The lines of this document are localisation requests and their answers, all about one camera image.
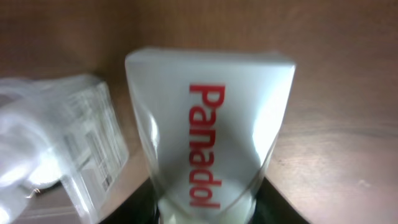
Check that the white spray bottle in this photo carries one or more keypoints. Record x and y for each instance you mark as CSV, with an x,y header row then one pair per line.
x,y
59,131

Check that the white Panadol box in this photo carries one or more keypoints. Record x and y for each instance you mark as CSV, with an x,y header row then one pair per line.
x,y
208,123

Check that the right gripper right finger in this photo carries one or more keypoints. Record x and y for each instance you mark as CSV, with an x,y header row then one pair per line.
x,y
273,208

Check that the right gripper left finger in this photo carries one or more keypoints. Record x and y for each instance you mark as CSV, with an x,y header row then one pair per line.
x,y
139,208

